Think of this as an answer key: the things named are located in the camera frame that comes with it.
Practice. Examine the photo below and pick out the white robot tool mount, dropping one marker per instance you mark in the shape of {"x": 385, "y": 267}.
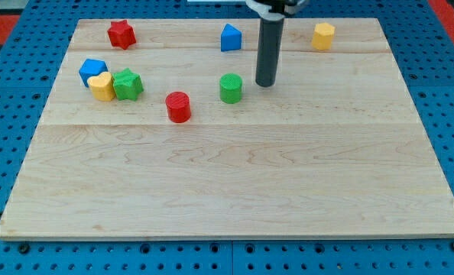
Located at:
{"x": 276, "y": 9}

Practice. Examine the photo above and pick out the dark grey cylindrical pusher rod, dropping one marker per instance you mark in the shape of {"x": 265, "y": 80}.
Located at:
{"x": 269, "y": 45}

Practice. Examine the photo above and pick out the blue triangle block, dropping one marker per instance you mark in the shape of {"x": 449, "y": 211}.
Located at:
{"x": 230, "y": 39}

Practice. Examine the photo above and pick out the yellow hexagon block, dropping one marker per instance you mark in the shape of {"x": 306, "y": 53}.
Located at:
{"x": 322, "y": 36}

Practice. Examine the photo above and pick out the green cylinder block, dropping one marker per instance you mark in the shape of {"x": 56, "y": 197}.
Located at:
{"x": 230, "y": 85}

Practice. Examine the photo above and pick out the red cylinder block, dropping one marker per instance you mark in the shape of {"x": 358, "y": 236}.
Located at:
{"x": 178, "y": 107}

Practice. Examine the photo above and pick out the red star block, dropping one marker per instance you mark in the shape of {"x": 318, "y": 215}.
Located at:
{"x": 121, "y": 34}

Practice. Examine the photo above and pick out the light wooden board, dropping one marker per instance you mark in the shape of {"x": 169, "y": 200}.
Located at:
{"x": 334, "y": 150}

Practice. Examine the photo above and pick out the green star block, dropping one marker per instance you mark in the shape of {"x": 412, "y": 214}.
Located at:
{"x": 127, "y": 85}

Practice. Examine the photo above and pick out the yellow heart block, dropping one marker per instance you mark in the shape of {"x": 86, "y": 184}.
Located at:
{"x": 101, "y": 86}

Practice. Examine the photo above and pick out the blue cube block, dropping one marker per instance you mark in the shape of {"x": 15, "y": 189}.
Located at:
{"x": 90, "y": 68}

